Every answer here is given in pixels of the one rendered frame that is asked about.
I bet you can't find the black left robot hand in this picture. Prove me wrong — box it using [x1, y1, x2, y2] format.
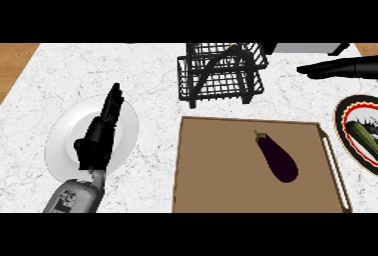
[72, 82, 126, 172]

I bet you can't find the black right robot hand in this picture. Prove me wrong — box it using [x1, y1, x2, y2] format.
[295, 55, 378, 81]

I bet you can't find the brown wooden tray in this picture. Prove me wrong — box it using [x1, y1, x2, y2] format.
[171, 115, 354, 214]

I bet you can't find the purple eggplant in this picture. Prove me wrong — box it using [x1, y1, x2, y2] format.
[252, 129, 299, 184]

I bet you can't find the white plate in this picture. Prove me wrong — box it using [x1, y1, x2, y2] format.
[44, 94, 140, 180]

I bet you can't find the grey appliance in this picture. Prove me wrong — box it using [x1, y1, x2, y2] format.
[259, 43, 351, 57]

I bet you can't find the patterned black red plate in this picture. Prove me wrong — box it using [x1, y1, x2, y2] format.
[333, 94, 378, 177]

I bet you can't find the green zucchini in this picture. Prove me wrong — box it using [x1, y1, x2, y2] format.
[343, 120, 378, 155]

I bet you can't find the black wire tiered basket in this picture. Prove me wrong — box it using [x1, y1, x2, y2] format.
[175, 43, 270, 110]

